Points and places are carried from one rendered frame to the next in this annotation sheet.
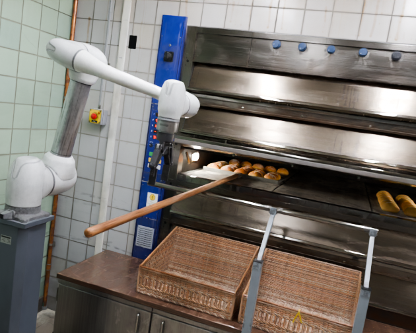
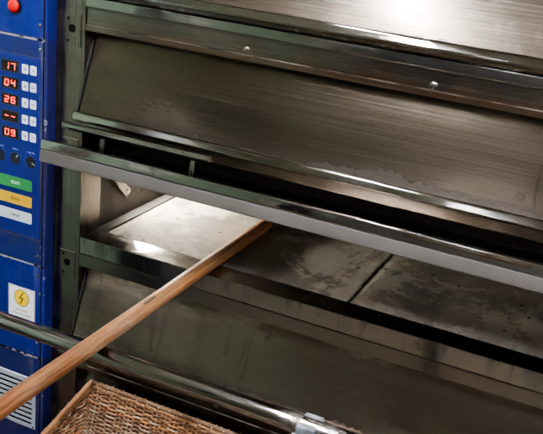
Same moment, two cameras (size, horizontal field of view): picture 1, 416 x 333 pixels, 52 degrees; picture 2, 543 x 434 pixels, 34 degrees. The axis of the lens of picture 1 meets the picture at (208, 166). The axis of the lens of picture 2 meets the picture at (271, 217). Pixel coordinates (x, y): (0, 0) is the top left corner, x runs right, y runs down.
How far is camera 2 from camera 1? 1.08 m
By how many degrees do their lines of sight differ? 14
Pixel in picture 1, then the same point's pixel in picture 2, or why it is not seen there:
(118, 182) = not seen: outside the picture
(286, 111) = (382, 67)
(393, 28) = not seen: outside the picture
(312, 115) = (467, 82)
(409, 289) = not seen: outside the picture
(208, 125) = (151, 101)
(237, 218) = (248, 375)
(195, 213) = (136, 351)
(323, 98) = (502, 25)
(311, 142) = (461, 171)
